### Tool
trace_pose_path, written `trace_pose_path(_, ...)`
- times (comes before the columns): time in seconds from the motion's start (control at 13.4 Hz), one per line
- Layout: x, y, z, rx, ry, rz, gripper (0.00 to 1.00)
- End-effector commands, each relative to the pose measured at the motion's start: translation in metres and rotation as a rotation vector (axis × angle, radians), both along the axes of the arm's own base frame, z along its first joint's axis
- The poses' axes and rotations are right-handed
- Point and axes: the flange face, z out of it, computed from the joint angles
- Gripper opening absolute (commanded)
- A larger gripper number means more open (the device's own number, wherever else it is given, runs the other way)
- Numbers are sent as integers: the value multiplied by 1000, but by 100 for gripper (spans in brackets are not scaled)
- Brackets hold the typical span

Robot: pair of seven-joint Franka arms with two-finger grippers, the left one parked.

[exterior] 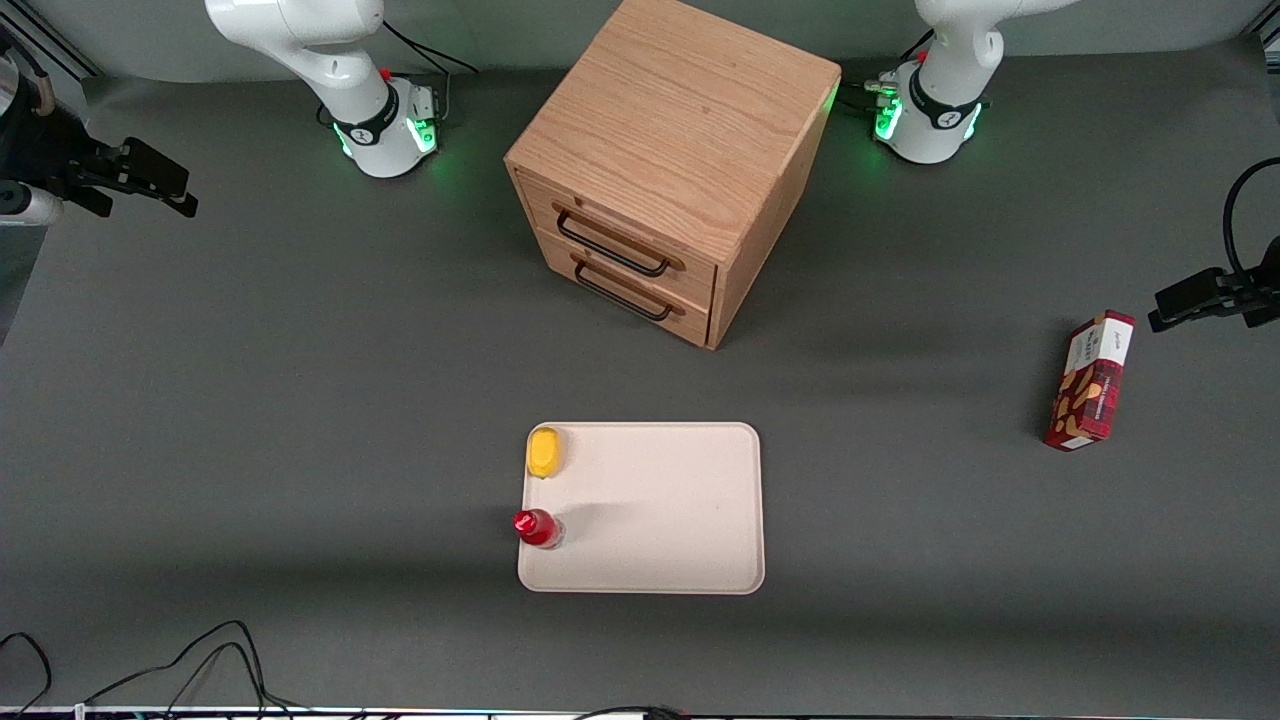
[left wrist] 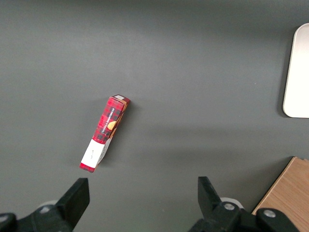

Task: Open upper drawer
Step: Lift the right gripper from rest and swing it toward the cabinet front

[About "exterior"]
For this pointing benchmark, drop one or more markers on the black camera on stand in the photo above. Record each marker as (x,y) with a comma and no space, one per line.
(1200,293)
(130,170)

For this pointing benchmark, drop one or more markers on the wooden drawer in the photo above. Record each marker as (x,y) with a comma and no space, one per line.
(700,283)
(698,322)

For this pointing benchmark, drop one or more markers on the cream plastic tray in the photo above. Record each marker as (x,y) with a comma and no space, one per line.
(670,510)

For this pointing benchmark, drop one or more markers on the red snack box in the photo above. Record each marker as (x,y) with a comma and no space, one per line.
(1090,385)

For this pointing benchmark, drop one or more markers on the aluminium frame rail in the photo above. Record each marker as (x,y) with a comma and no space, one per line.
(60,45)

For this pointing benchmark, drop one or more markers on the small red capped bottle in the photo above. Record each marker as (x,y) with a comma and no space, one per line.
(537,527)

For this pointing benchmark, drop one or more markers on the wooden drawer cabinet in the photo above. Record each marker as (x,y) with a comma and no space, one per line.
(680,100)

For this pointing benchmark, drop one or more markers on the yellow toy fruit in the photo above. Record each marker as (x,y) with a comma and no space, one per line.
(543,453)

